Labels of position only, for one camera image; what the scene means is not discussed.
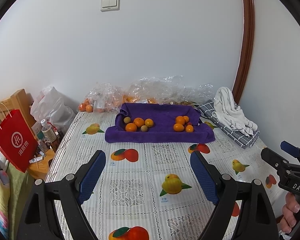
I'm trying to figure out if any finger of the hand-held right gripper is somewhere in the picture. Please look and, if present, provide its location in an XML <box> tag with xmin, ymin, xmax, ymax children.
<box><xmin>280</xmin><ymin>141</ymin><xmax>300</xmax><ymax>167</ymax></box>
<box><xmin>260</xmin><ymin>147</ymin><xmax>292</xmax><ymax>178</ymax></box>

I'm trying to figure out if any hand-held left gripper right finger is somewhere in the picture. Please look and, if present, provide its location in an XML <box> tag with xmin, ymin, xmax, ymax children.
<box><xmin>190</xmin><ymin>151</ymin><xmax>282</xmax><ymax>240</ymax></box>

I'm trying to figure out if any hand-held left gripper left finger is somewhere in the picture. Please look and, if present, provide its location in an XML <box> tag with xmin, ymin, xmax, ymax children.
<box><xmin>16</xmin><ymin>149</ymin><xmax>107</xmax><ymax>240</ymax></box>

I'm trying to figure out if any purple towel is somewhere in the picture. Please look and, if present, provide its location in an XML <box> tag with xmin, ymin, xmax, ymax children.
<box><xmin>104</xmin><ymin>102</ymin><xmax>215</xmax><ymax>143</ymax></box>

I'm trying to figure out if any person's right hand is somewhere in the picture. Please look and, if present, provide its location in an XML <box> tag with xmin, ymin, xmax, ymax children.
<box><xmin>280</xmin><ymin>192</ymin><xmax>300</xmax><ymax>233</ymax></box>

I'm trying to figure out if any grey checked cloth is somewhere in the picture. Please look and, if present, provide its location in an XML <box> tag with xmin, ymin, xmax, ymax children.
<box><xmin>197</xmin><ymin>100</ymin><xmax>261</xmax><ymax>149</ymax></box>

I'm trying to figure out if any brown glass bottle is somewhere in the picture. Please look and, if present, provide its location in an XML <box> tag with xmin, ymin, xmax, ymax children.
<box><xmin>50</xmin><ymin>135</ymin><xmax>63</xmax><ymax>153</ymax></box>

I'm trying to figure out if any wooden bedside table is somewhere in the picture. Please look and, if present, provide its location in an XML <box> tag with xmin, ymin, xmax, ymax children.
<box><xmin>27</xmin><ymin>147</ymin><xmax>57</xmax><ymax>180</ymax></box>

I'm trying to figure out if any fruit print lace tablecloth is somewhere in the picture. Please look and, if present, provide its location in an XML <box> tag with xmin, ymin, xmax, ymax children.
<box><xmin>44</xmin><ymin>110</ymin><xmax>288</xmax><ymax>240</ymax></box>

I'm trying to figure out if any small white tube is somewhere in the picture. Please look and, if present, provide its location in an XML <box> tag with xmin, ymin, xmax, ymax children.
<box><xmin>29</xmin><ymin>154</ymin><xmax>45</xmax><ymax>163</ymax></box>

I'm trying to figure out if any small clear bottle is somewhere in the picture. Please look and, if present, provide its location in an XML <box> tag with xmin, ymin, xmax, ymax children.
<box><xmin>37</xmin><ymin>139</ymin><xmax>47</xmax><ymax>155</ymax></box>

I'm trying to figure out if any clear bottle with white cap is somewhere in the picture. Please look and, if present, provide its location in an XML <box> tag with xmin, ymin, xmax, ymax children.
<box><xmin>41</xmin><ymin>119</ymin><xmax>56</xmax><ymax>143</ymax></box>

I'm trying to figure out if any white striped towel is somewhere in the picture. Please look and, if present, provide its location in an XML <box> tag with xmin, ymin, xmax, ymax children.
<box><xmin>213</xmin><ymin>87</ymin><xmax>258</xmax><ymax>135</ymax></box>

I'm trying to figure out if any heap of bagged mandarins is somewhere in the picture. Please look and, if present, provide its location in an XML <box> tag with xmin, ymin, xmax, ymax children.
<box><xmin>79</xmin><ymin>99</ymin><xmax>108</xmax><ymax>113</ymax></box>
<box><xmin>124</xmin><ymin>94</ymin><xmax>157</xmax><ymax>104</ymax></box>

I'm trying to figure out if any green cloth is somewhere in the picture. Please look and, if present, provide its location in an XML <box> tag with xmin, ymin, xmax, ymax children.
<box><xmin>5</xmin><ymin>165</ymin><xmax>37</xmax><ymax>240</ymax></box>

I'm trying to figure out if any heap of brown longans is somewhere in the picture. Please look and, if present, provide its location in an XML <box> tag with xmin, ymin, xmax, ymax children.
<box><xmin>170</xmin><ymin>100</ymin><xmax>197</xmax><ymax>106</ymax></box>

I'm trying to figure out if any white plastic bag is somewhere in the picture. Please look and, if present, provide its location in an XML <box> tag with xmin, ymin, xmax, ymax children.
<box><xmin>30</xmin><ymin>86</ymin><xmax>75</xmax><ymax>130</ymax></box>

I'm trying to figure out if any red paper bag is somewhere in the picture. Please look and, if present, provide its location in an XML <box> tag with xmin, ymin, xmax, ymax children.
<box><xmin>0</xmin><ymin>102</ymin><xmax>39</xmax><ymax>173</ymax></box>

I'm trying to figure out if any clear plastic bag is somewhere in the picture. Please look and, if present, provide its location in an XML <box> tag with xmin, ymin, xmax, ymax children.
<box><xmin>180</xmin><ymin>83</ymin><xmax>214</xmax><ymax>106</ymax></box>
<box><xmin>77</xmin><ymin>82</ymin><xmax>124</xmax><ymax>113</ymax></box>
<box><xmin>125</xmin><ymin>76</ymin><xmax>185</xmax><ymax>105</ymax></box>

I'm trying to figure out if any brown wooden door frame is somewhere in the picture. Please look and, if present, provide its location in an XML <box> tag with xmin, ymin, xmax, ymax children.
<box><xmin>232</xmin><ymin>0</ymin><xmax>255</xmax><ymax>104</ymax></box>

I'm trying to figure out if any white wall light switch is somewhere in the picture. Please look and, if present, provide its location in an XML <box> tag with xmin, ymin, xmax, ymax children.
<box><xmin>100</xmin><ymin>0</ymin><xmax>120</xmax><ymax>12</ymax></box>

